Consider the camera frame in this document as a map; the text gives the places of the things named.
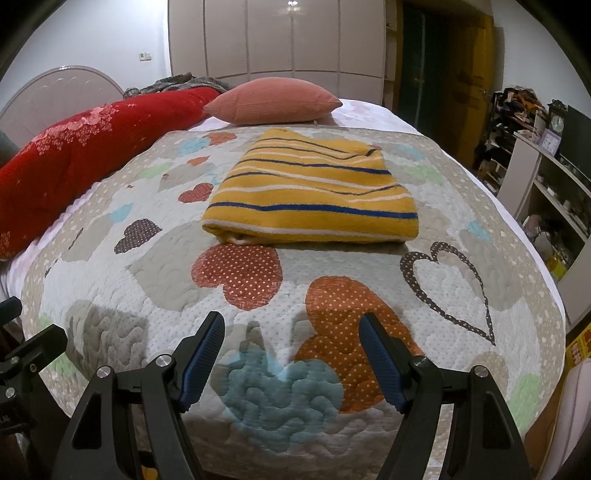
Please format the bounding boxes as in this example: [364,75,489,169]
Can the dark mantel clock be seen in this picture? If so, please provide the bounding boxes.
[547,99,568,137]

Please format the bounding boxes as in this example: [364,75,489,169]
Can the white shelf unit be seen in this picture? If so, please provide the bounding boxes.
[496,131,591,324]

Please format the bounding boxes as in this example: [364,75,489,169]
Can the yellow striped knit garment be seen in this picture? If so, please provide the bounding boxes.
[201,128,420,245]

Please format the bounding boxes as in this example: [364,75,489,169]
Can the white padded headboard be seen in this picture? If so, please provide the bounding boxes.
[0,66,125,148]

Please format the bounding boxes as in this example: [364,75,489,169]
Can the yellow red printed box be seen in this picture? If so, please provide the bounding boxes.
[566,323,591,370]

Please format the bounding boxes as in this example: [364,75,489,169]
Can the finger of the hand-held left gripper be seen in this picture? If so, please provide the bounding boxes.
[0,296,23,329]
[0,323,69,388]

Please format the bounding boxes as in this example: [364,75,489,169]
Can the red floral blanket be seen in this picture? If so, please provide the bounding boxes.
[0,87,222,261]

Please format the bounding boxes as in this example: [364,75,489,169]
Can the yellow wooden door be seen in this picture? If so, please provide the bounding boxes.
[443,14,497,167]

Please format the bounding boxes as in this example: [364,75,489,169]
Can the heart patterned quilt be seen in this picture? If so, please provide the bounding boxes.
[21,127,566,480]

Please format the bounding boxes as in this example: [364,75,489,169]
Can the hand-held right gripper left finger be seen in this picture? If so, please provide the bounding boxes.
[52,311,227,480]

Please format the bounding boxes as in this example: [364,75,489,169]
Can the beige wardrobe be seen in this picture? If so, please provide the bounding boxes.
[167,0,386,107]

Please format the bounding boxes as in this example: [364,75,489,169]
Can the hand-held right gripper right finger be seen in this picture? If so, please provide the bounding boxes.
[358,313,532,480]

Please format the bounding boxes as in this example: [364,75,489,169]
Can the grey plaid cloth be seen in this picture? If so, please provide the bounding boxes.
[124,73,232,97]

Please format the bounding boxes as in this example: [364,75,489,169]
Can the pink ribbed pillow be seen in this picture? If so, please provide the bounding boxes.
[203,78,342,125]

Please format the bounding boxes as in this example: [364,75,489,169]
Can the cluttered shoe rack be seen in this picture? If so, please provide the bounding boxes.
[475,85,550,181]

